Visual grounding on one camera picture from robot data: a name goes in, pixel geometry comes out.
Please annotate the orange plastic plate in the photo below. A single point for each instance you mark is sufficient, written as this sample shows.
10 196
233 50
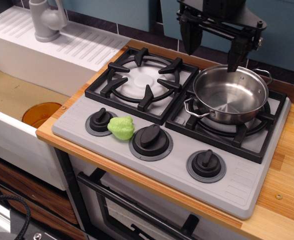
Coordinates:
38 114

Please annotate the white toy sink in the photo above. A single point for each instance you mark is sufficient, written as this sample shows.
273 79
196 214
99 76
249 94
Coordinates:
32 73

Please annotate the black burner grate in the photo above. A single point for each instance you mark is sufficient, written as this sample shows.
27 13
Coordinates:
143 84
255 140

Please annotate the green toy cauliflower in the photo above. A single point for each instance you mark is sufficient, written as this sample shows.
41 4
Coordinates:
121 127

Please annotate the black left stove knob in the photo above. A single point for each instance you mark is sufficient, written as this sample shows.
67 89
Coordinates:
96 124

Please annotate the black right burner grate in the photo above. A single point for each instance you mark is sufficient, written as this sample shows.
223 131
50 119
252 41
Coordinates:
255 140

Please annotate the black right stove knob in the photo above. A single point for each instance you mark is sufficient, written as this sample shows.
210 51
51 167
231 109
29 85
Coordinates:
206 166

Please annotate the grey toy stove top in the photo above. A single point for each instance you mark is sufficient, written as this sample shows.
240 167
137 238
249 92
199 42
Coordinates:
236 193

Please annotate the wooden drawer fronts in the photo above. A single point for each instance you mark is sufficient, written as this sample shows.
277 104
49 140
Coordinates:
49 206

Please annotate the stainless steel pot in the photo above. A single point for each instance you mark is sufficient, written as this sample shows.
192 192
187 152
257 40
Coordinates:
230 98

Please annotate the grey toy faucet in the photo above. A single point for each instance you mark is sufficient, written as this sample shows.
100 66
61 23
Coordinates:
47 22

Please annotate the toy oven door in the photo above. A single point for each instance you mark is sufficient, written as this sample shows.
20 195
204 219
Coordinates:
136 214

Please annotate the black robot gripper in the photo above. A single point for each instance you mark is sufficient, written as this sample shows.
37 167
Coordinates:
229 19

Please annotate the black left burner grate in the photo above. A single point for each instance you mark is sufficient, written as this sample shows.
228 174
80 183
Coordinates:
143 84

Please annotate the black middle stove knob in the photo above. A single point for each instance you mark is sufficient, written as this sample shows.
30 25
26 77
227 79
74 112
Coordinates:
151 143

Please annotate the black stove knob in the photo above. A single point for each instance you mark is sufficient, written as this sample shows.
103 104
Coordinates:
151 143
96 124
206 166

